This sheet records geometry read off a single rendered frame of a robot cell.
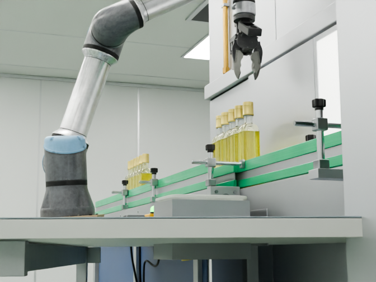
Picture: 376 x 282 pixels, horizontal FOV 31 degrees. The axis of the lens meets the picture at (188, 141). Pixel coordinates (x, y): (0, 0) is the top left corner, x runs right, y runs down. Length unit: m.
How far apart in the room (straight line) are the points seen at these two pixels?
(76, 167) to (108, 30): 0.42
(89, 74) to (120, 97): 6.18
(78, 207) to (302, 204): 0.61
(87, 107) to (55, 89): 6.07
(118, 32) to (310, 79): 0.59
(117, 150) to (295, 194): 6.48
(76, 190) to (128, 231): 0.77
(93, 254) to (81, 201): 0.78
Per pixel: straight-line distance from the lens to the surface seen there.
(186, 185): 2.27
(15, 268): 1.19
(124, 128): 8.20
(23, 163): 7.93
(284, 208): 1.78
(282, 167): 1.84
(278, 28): 2.36
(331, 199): 1.58
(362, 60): 1.20
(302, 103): 2.09
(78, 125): 2.05
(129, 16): 2.00
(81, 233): 1.13
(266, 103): 2.32
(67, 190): 1.88
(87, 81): 2.08
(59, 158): 1.89
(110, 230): 1.13
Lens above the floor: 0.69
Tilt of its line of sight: 9 degrees up
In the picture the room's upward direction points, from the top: straight up
